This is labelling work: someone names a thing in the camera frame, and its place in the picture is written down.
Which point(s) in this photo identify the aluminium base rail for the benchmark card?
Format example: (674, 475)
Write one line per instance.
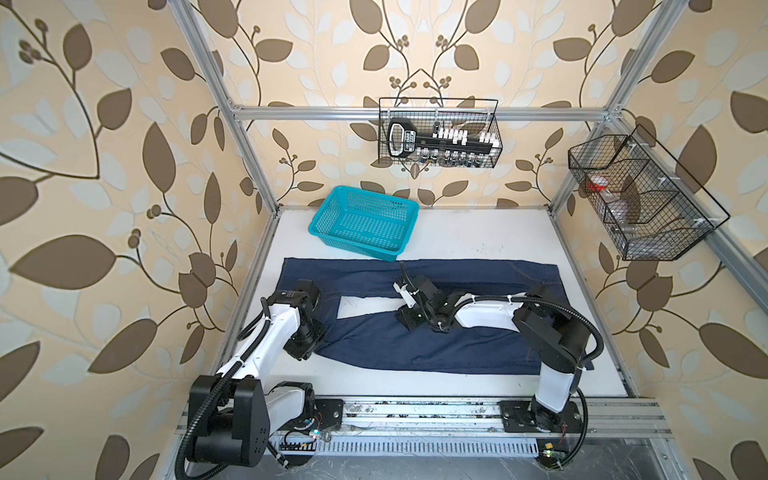
(469, 427)

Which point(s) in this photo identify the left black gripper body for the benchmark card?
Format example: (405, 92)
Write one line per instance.
(305, 342)

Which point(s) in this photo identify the dark blue denim trousers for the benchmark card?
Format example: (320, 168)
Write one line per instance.
(359, 304)

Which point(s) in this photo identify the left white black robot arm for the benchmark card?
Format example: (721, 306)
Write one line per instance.
(231, 418)

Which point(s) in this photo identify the black wire basket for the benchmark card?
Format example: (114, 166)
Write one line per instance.
(468, 113)
(656, 208)

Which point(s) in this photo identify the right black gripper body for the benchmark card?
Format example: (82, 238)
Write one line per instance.
(414, 315)

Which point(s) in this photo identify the back black wire basket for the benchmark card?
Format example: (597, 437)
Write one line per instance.
(468, 113)

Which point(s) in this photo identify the right black wire basket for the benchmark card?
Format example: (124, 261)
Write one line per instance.
(656, 208)

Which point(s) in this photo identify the red capped clear container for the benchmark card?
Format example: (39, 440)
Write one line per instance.
(596, 184)

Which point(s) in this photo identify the teal plastic basket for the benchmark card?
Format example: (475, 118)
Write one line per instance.
(364, 222)

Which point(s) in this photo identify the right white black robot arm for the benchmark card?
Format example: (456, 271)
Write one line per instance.
(565, 341)

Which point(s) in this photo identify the black socket tool set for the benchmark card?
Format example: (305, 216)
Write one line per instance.
(443, 146)

